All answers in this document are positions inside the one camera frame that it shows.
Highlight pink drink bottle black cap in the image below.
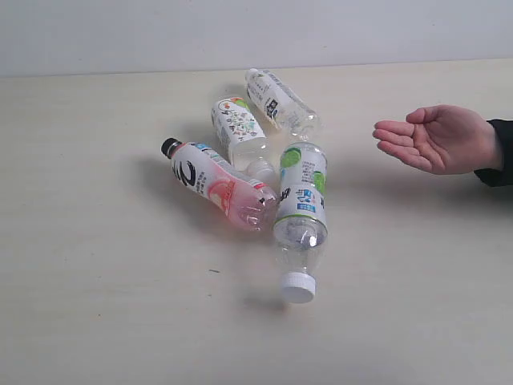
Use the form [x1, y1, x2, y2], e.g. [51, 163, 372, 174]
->
[161, 138, 278, 231]

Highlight colourful label clear bottle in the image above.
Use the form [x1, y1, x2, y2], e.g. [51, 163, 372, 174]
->
[211, 96, 277, 188]

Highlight white label clear bottle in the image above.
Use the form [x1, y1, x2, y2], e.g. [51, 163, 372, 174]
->
[245, 68, 322, 141]

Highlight black sleeved forearm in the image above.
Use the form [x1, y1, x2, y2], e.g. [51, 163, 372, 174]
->
[474, 120, 512, 187]

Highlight person's open hand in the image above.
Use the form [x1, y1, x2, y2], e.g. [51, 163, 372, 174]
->
[373, 105, 495, 175]

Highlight lime label clear bottle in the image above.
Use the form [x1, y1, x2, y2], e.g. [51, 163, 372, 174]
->
[273, 142, 328, 304]

